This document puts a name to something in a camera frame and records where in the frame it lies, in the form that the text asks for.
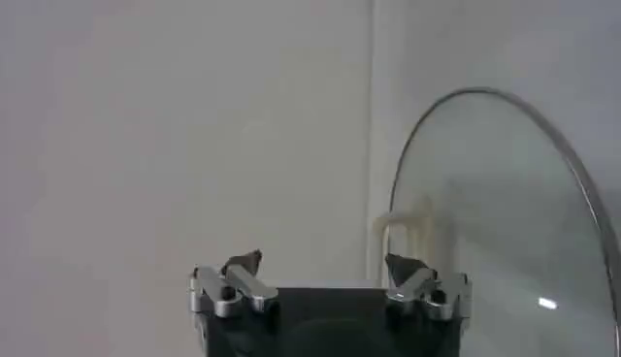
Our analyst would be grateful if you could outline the round glass lid cream handle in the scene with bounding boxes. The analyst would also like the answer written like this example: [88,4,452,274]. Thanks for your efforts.
[372,86,621,357]

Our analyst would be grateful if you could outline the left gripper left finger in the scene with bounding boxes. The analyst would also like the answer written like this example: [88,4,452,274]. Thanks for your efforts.
[188,248,280,320]

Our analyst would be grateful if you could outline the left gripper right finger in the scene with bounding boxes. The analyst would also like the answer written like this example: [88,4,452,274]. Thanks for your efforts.
[383,252,474,322]

